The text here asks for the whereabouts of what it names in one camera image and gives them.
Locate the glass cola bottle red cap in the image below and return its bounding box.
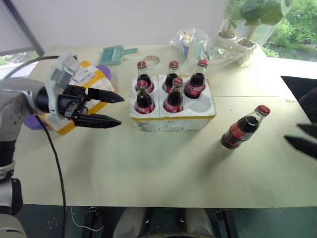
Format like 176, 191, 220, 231
220, 104, 271, 151
134, 79, 156, 115
136, 60, 156, 94
183, 59, 210, 100
163, 60, 181, 94
162, 77, 185, 114

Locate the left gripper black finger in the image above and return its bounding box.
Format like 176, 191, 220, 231
71, 114, 122, 129
88, 87, 125, 104

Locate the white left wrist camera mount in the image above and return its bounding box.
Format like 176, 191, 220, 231
45, 53, 80, 117

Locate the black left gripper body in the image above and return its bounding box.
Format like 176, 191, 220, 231
58, 85, 90, 119

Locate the black strap under table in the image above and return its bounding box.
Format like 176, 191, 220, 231
212, 209, 234, 238
83, 206, 105, 238

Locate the grey rounded shape under table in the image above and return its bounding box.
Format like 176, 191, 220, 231
112, 207, 150, 238
183, 207, 215, 238

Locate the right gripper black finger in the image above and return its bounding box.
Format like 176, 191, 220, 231
283, 135, 317, 160
296, 123, 317, 144

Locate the white foam crate yellow tape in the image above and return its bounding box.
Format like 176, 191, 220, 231
129, 73, 217, 133

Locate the black flat panel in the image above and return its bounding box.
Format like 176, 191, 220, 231
280, 75, 317, 100

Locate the green plastic dustpan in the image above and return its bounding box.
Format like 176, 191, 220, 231
100, 45, 139, 66

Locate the grey window frame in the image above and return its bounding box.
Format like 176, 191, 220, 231
0, 0, 45, 57

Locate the thin white wire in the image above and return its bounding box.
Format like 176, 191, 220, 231
71, 205, 105, 233

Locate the purple mat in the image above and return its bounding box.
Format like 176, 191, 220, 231
24, 64, 112, 131

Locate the large-leaved plant in white pot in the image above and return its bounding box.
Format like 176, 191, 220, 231
234, 0, 296, 66

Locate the small-leaved plant in white pot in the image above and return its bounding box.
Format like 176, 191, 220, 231
214, 0, 245, 49

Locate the white foam box yellow tape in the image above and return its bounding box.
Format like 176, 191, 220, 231
39, 60, 115, 136

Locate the dark rounded blurred shape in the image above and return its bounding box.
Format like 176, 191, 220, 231
298, 87, 317, 122

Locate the clear plastic bag with items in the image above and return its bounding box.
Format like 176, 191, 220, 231
169, 26, 224, 69

